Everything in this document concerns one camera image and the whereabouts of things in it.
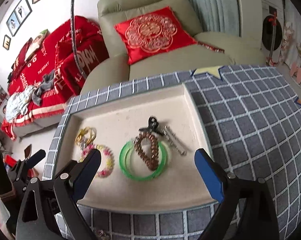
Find pink yellow bead bracelet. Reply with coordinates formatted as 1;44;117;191
79;143;115;178

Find gold hair ties charm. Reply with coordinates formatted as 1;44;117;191
75;127;96;148

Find green jade bangle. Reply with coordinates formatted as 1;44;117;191
119;140;168;181

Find silver hair clip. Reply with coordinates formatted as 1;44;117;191
162;126;186;155

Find dark brown bead bracelet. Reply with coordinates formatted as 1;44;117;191
133;132;160;171

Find black hair claw clip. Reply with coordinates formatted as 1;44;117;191
139;116;164;136

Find cream jewelry tray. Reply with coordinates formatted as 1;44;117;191
43;84;212;213

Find white clothing on bed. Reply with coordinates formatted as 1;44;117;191
5;85;37;122

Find grey cloth on bed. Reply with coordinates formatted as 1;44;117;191
32;70;55;106

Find yellow star sticker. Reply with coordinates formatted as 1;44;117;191
191;66;223;80

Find red broom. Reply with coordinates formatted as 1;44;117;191
266;12;277;66

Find large framed photo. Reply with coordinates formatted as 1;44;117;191
6;0;32;36

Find red embroidered cushion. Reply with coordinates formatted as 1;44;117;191
114;7;225;65

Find green leather armchair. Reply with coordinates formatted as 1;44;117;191
81;0;265;94

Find teal curtain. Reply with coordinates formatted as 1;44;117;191
189;0;240;36

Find white washing machine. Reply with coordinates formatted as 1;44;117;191
261;0;284;62

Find flexible gooseneck phone holder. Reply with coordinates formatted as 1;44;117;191
70;0;87;79

